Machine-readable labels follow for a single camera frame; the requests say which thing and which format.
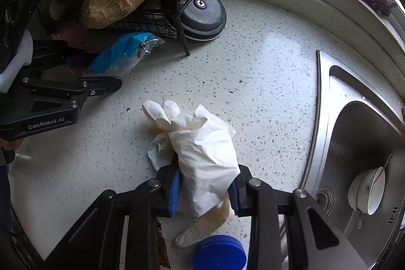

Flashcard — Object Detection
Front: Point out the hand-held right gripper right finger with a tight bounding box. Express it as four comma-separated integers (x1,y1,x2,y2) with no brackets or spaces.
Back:
228,164,361,270

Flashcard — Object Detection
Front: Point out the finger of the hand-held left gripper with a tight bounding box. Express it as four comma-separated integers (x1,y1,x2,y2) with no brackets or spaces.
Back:
19,76,123,101
32,40,98,69

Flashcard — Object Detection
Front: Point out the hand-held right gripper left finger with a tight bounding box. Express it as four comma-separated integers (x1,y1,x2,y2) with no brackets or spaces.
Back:
41,164,184,270

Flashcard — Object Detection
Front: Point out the yellowed latex glove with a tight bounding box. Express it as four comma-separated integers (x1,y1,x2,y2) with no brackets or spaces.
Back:
175,194,235,248

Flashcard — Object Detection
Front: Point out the white latex glove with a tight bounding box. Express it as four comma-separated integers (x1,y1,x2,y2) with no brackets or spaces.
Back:
142,99,239,217

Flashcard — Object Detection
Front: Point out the blue plastic packet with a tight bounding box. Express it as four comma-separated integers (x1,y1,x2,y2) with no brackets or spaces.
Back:
87,32,165,79

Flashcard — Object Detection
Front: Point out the person's left hand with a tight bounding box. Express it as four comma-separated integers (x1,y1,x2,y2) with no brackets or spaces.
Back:
2,137,24,152

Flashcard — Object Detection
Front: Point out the pink packet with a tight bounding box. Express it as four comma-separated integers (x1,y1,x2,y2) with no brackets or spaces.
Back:
62,26,102,76

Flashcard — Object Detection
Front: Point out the brown snack packet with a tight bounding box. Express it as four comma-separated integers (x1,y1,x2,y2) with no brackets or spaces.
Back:
156,221,171,269

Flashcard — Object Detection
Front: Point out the blue round lid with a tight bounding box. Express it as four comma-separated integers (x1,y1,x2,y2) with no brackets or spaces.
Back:
192,235,247,270

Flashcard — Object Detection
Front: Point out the white bowl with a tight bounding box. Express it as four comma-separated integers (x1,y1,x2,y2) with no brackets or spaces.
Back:
347,172,369,214
365,166,387,215

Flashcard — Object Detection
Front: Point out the dark round lid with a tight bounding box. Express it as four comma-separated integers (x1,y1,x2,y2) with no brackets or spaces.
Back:
179,0,228,41

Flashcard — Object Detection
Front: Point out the stainless steel sink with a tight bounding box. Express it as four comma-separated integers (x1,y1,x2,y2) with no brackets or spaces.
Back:
299,50,405,270

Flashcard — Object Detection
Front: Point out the metal spoon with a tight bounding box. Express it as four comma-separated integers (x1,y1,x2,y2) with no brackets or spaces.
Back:
372,152,394,191

